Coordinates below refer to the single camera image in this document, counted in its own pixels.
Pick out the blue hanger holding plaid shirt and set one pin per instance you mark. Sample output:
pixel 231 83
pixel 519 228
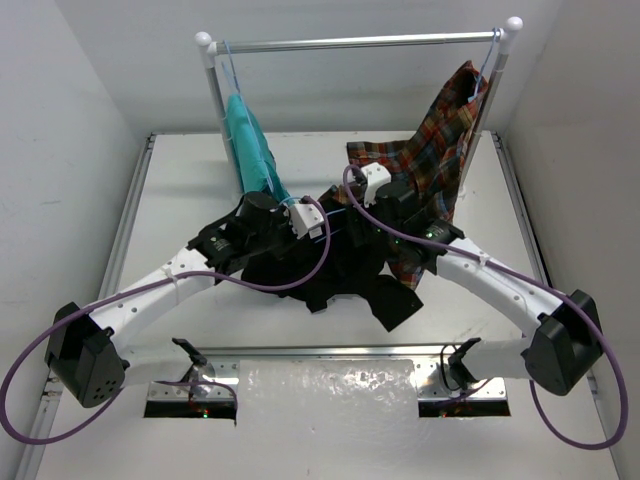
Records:
pixel 487 60

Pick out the white foam front panel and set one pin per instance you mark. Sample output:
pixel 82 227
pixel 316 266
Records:
pixel 321 420

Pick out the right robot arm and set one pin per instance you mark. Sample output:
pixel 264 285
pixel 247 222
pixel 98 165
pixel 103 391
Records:
pixel 561 336

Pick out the teal shirt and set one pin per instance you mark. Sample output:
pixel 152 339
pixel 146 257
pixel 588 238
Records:
pixel 250 150

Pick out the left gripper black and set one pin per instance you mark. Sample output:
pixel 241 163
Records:
pixel 256 230

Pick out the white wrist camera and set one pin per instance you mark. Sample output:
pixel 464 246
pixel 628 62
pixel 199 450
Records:
pixel 376 176
pixel 306 220

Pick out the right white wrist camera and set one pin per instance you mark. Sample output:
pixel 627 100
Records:
pixel 376 176

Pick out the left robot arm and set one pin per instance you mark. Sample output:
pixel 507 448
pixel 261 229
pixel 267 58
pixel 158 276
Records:
pixel 91 349

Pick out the aluminium rail frame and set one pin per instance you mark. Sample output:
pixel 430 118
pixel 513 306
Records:
pixel 179 186

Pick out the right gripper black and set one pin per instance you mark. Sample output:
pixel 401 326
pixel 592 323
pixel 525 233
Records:
pixel 359 226

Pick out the plaid flannel shirt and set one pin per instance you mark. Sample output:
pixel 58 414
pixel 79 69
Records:
pixel 431 161

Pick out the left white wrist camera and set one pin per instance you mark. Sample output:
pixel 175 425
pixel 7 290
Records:
pixel 306 220

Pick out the blue wire hanger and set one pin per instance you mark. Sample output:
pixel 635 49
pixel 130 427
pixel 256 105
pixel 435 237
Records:
pixel 290 200

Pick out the black shirt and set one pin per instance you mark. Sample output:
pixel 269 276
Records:
pixel 346 271

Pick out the white metal clothes rack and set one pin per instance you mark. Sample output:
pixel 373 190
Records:
pixel 501 42

